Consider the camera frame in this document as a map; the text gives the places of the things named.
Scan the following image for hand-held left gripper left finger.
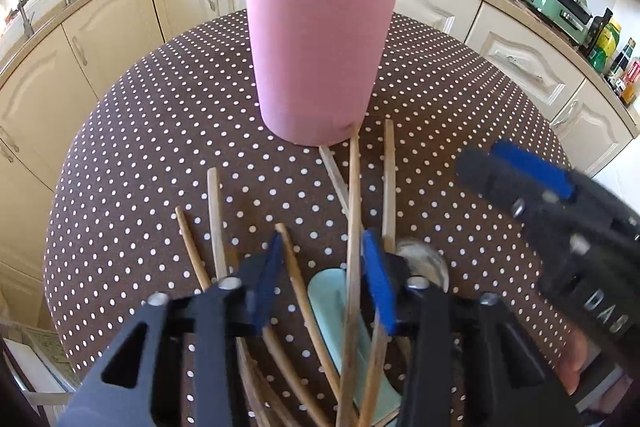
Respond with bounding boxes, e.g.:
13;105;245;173
57;232;285;427

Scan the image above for mint green plastic utensil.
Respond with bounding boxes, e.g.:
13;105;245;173
307;269;403;415

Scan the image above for black bottle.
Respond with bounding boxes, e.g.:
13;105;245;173
586;8;614;58

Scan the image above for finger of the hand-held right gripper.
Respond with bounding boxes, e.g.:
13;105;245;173
456;150;576;233
492;141;608;208

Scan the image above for pink utensil cup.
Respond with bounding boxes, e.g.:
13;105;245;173
244;0;401;146

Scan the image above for metal faucet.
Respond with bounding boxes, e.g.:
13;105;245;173
0;0;35;38

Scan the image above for brown polka dot tablecloth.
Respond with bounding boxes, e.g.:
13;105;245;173
44;9;581;427

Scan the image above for bunch of wooden chopsticks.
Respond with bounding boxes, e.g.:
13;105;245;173
175;119;401;427

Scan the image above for person's right hand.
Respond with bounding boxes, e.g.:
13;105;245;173
557;332;601;395

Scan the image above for dark sauce bottle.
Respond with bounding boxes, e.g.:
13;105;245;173
609;38;637;80

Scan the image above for cream kitchen cabinets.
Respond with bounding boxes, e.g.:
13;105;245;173
0;0;640;303

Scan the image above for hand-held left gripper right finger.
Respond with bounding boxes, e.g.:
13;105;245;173
361;229;583;427

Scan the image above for metal spoon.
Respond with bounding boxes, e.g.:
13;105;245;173
395;239;449;293

